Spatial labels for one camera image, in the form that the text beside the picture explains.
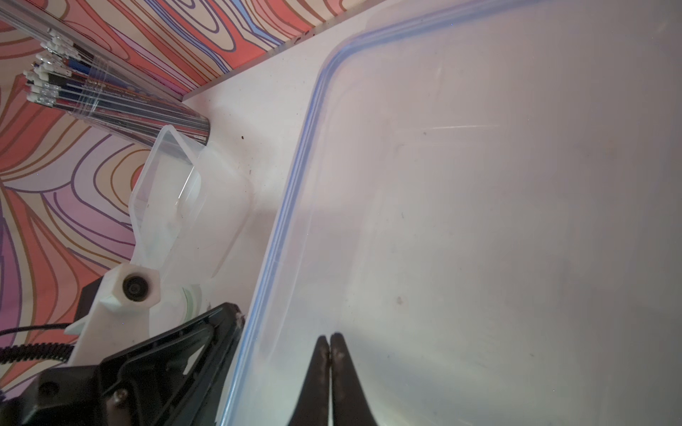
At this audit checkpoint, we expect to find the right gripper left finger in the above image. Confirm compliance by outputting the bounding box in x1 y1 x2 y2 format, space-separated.
288 335 331 426

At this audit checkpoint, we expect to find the mesh pen cup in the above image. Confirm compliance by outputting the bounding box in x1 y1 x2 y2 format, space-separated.
24 35 211 147

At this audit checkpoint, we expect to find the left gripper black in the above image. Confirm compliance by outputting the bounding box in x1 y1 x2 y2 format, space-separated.
1 303 244 426

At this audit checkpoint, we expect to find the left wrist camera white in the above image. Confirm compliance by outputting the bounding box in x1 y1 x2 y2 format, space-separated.
65 264 161 367

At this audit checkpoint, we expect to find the large clear box blue lid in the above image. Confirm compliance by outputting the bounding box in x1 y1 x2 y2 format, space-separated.
221 1 681 425

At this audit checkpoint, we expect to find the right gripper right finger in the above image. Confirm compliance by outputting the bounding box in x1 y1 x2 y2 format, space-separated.
330 333 378 426

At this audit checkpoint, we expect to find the clear lunch box green lid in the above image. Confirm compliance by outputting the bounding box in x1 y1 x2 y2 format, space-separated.
129 125 252 287

